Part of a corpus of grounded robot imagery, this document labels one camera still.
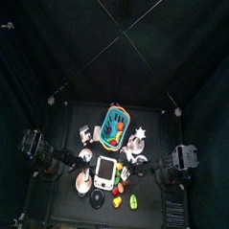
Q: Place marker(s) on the yellow toy corn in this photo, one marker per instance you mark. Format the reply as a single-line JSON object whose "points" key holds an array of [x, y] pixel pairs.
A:
{"points": [[119, 166]]}

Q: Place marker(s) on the white toy scale black screen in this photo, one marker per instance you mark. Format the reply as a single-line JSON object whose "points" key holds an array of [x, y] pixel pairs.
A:
{"points": [[105, 170]]}

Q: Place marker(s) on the teal basket with orange rim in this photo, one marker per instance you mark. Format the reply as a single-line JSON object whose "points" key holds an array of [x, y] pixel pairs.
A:
{"points": [[103, 135]]}

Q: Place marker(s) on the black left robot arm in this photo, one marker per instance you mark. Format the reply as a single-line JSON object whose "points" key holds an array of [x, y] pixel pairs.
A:
{"points": [[59, 154]]}

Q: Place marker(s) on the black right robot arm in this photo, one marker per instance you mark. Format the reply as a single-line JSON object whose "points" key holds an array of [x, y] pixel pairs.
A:
{"points": [[161, 162]]}

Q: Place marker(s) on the brown toy food piece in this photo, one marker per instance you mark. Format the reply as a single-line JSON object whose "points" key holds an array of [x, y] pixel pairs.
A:
{"points": [[126, 183]]}

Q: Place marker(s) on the green toy food piece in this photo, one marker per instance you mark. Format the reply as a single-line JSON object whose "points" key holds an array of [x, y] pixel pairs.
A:
{"points": [[117, 177]]}

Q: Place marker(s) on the small white round plate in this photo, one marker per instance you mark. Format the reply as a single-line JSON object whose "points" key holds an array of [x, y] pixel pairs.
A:
{"points": [[85, 153]]}

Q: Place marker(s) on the pink toy bowl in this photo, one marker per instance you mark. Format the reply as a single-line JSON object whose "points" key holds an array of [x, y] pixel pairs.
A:
{"points": [[141, 158]]}

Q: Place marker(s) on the beige toy egg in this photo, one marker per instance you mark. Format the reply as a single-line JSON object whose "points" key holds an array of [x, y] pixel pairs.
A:
{"points": [[120, 188]]}

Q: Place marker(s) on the red toy tomato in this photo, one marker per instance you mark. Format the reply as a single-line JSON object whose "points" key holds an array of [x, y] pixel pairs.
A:
{"points": [[115, 191]]}

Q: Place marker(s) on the bright green toy half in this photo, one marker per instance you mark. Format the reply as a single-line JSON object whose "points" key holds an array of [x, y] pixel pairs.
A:
{"points": [[133, 201]]}

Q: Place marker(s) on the black round lid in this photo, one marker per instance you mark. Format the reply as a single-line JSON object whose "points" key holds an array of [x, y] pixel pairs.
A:
{"points": [[97, 198]]}

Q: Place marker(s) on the pale pink toy dish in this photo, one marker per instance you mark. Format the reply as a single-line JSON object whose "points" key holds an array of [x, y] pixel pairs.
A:
{"points": [[137, 144]]}

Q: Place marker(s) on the yellow toy pepper piece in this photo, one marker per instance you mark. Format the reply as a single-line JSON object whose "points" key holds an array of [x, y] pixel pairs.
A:
{"points": [[117, 201]]}

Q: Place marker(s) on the white brown toy box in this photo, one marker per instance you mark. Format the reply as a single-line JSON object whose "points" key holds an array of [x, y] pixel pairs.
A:
{"points": [[85, 134]]}

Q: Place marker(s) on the green toy vegetable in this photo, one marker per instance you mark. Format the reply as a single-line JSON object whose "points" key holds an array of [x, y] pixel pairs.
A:
{"points": [[109, 139]]}

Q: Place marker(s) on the red toy fruit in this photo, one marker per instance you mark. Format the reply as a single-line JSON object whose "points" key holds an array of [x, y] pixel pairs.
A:
{"points": [[113, 143]]}

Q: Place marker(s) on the white star-shaped toy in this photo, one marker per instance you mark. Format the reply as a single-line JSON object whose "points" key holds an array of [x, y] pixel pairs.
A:
{"points": [[140, 133]]}

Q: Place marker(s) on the yellow toy banana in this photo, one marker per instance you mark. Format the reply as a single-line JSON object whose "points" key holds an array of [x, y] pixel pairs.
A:
{"points": [[118, 137]]}

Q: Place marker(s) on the purple toy eggplant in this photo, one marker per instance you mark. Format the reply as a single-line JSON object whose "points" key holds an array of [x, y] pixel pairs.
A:
{"points": [[108, 130]]}

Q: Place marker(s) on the orange toy fruit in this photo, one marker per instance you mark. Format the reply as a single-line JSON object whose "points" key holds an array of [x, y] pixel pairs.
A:
{"points": [[120, 126]]}

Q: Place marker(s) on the small metal frame clip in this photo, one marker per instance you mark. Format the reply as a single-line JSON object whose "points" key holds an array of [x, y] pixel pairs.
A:
{"points": [[114, 103], [65, 103], [162, 112]]}

